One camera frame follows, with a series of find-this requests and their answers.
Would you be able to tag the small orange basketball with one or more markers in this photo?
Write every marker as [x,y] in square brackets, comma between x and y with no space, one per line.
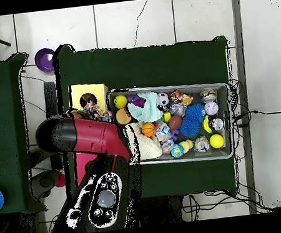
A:
[148,129]

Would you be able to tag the brown toy football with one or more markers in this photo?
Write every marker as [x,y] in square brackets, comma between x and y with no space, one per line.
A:
[175,122]

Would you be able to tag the wooden box with three holes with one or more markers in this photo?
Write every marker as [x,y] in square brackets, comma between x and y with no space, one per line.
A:
[94,89]

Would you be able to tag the small soccer ball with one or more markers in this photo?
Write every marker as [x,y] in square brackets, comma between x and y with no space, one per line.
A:
[163,98]

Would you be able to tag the cream knitted cloth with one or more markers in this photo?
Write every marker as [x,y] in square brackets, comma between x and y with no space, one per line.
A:
[146,146]

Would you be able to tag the small baseball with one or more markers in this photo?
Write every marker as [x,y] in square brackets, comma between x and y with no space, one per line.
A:
[211,108]

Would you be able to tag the blue spiky ball toy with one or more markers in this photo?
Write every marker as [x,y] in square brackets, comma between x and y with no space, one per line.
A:
[192,119]

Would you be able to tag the clear mesh bin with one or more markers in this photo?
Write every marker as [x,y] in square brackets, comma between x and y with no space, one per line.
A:
[205,157]

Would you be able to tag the small tiger toy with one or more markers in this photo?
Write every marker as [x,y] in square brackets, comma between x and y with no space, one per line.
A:
[175,95]

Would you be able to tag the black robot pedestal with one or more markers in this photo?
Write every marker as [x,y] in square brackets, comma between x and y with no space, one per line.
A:
[161,212]

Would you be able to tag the yellow smiley ball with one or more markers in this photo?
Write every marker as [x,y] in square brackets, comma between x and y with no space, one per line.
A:
[120,102]

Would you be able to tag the purple bowl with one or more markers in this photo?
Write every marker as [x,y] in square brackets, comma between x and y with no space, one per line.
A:
[44,60]

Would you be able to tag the plain yellow ball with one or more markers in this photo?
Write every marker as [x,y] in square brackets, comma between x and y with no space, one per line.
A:
[216,141]

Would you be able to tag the toy burger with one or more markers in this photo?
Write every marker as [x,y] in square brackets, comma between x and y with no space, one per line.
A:
[123,116]

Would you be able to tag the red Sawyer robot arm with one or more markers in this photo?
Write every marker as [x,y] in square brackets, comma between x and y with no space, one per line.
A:
[95,136]

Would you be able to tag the mint green knitted cloth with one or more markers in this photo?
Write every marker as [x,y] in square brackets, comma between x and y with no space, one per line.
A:
[147,108]

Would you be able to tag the multicoloured patterned cloth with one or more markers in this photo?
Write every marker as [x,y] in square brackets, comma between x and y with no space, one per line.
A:
[97,111]

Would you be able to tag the black metal frame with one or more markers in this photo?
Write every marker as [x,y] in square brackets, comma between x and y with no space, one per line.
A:
[50,99]

